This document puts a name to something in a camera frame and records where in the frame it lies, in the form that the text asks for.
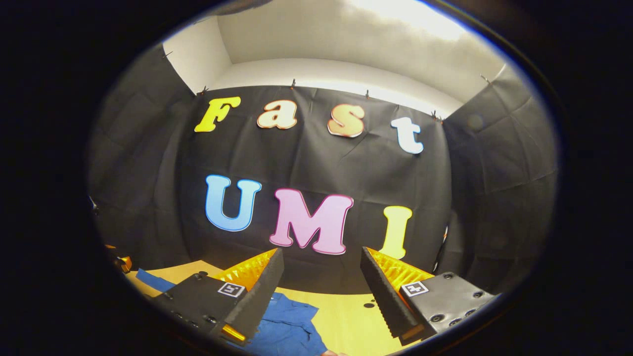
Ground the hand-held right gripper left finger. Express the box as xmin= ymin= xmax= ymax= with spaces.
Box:
xmin=148 ymin=247 xmax=286 ymax=347

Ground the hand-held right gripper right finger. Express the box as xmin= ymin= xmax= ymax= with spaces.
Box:
xmin=360 ymin=246 xmax=497 ymax=346

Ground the black backdrop cloth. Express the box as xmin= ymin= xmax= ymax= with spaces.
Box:
xmin=88 ymin=44 xmax=559 ymax=297

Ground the blue corduroy shirt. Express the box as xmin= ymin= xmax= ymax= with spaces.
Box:
xmin=136 ymin=268 xmax=329 ymax=356

